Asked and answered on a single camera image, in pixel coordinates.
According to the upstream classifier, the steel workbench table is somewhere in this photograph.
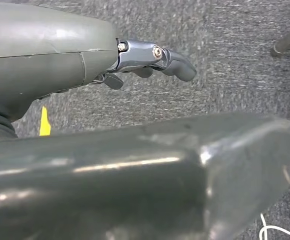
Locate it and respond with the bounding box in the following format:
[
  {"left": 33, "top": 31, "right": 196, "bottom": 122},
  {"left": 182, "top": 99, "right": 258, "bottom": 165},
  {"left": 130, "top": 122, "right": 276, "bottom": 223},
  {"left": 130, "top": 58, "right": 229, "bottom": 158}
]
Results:
[{"left": 270, "top": 18, "right": 290, "bottom": 115}]

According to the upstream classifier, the yellow floor tape outline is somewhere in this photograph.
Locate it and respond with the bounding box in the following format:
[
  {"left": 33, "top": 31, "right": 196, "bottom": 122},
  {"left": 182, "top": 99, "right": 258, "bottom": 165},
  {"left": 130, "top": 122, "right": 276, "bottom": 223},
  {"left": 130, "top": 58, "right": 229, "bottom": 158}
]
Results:
[{"left": 39, "top": 105, "right": 52, "bottom": 137}]

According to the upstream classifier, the black robot left leg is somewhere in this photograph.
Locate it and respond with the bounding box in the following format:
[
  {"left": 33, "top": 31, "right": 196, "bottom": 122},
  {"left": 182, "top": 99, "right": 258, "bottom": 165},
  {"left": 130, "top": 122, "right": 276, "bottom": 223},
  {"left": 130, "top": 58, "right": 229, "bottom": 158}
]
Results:
[{"left": 0, "top": 111, "right": 290, "bottom": 240}]

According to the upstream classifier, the white cable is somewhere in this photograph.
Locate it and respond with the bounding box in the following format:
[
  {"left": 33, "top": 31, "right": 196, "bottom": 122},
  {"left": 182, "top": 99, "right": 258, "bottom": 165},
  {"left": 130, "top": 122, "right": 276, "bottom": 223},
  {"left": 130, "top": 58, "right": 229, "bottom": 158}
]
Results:
[{"left": 259, "top": 112, "right": 290, "bottom": 240}]

